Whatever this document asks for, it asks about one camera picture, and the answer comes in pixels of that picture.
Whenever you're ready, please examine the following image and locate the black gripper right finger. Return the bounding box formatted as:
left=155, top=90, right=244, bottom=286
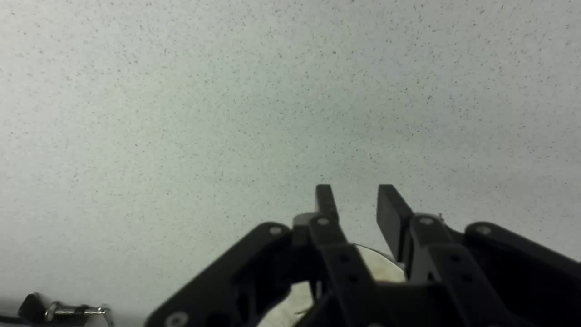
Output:
left=375, top=184, right=581, bottom=327

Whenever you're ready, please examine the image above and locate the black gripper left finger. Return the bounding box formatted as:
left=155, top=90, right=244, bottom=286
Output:
left=143, top=184, right=390, bottom=327

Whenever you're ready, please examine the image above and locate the black rod with connector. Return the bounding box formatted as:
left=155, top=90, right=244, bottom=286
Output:
left=16, top=291, right=114, bottom=324

